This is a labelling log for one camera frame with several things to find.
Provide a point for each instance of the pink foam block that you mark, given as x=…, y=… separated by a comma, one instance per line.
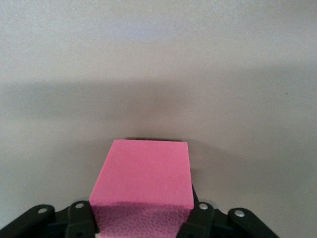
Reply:
x=143, y=178

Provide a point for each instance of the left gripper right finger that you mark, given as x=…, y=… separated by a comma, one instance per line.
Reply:
x=201, y=220

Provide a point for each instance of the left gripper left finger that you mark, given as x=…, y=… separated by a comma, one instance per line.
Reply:
x=79, y=218

